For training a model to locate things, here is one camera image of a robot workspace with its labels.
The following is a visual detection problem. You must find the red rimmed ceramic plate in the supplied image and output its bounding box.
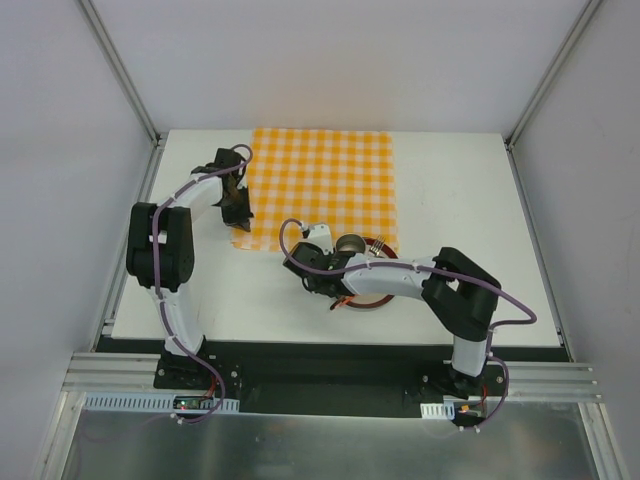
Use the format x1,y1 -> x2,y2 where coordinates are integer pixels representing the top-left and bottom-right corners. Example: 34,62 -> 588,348
343,238 -> 397,310

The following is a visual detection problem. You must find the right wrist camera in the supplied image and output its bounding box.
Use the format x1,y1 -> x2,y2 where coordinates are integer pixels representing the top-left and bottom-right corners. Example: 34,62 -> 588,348
302,223 -> 334,255

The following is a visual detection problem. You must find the orange checkered cloth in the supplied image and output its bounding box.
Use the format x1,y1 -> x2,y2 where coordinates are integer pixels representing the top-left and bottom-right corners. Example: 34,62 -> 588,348
232,128 -> 399,252

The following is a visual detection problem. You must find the aluminium front rail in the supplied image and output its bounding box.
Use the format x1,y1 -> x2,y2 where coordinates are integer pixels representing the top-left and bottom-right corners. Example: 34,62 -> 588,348
63,353 -> 603,403

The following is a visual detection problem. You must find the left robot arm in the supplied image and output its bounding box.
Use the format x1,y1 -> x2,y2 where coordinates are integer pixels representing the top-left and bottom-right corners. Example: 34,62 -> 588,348
126,144 -> 253,389

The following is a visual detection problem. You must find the right cable duct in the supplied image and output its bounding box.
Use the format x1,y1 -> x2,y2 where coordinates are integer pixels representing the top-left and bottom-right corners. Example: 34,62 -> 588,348
420,401 -> 456,421

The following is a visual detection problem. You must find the left cable duct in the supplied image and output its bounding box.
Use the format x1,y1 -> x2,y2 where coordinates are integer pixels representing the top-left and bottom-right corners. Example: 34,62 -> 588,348
84,393 -> 219,415

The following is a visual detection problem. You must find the right frame post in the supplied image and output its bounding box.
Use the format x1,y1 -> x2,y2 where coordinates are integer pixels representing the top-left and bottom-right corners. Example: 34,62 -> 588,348
502,0 -> 609,149

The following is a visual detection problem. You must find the metal cup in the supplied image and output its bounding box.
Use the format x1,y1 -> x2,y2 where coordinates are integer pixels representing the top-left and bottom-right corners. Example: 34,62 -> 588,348
335,233 -> 367,254

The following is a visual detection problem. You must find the left frame post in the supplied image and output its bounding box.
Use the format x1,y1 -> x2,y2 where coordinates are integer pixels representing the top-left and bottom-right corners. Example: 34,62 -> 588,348
77,0 -> 169,146

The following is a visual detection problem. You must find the frame post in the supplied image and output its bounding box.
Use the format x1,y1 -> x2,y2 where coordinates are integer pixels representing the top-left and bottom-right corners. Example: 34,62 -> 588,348
502,0 -> 609,149
77,0 -> 169,146

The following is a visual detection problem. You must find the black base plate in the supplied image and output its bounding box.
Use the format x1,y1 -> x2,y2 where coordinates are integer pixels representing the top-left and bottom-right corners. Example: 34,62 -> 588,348
153,341 -> 507,418

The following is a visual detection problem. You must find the silver fork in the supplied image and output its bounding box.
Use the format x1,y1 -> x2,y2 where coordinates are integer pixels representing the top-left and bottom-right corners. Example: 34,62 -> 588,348
370,235 -> 385,257

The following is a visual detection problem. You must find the cable duct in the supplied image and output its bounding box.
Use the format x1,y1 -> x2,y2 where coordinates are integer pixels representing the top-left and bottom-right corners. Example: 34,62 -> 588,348
420,401 -> 456,421
84,393 -> 219,415

